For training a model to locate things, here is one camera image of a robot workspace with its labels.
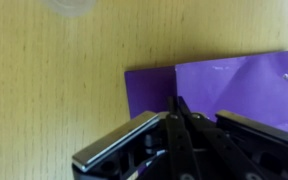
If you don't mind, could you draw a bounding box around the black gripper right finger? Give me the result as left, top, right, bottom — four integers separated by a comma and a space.
177, 97, 266, 180

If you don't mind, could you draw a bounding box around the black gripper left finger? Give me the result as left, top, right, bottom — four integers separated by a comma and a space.
165, 97, 201, 180

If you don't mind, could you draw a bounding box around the purple paper folder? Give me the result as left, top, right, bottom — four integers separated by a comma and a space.
125, 51, 288, 132

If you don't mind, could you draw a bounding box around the clear plastic cup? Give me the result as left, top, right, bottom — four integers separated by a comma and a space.
40, 0, 97, 17

